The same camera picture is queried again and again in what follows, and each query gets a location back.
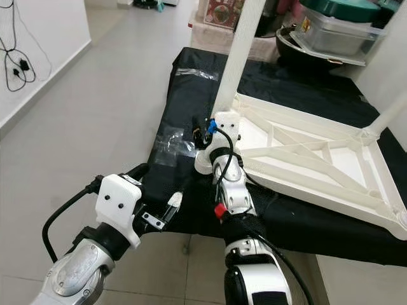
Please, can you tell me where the clear plastic bag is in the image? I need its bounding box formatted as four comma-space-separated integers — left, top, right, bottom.
153, 125, 198, 167

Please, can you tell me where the clear plastic wrapper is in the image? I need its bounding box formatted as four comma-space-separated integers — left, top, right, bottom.
175, 67, 220, 81

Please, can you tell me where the beige cloth covered bench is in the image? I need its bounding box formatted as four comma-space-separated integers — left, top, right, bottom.
188, 24, 280, 59

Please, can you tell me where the storage box with orange lid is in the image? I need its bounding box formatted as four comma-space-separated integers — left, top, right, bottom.
203, 0, 245, 29

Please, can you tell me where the black wok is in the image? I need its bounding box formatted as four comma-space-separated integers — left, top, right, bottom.
275, 29, 363, 74

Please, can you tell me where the black table cloth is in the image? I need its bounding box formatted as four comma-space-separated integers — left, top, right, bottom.
146, 46, 407, 266

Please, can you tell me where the white plastic table top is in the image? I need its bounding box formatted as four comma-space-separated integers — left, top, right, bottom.
194, 94, 407, 233

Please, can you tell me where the black bag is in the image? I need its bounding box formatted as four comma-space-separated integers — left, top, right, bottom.
254, 0, 284, 36

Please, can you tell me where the clear plastic storage box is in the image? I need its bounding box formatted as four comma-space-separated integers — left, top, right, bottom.
289, 6, 389, 64

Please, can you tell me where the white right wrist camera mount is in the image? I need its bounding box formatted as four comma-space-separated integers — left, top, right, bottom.
211, 111, 242, 150

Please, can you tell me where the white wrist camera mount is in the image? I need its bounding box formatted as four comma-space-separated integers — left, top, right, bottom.
211, 111, 242, 150
95, 173, 144, 248

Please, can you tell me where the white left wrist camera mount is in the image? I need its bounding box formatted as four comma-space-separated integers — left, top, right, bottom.
95, 173, 144, 248

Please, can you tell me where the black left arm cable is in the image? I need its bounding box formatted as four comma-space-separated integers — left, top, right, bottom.
41, 177, 102, 262

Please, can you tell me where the coiled black cable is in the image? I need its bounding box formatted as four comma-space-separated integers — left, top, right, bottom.
132, 0, 160, 10

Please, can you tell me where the black wall cable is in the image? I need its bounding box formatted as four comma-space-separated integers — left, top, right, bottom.
0, 0, 42, 93

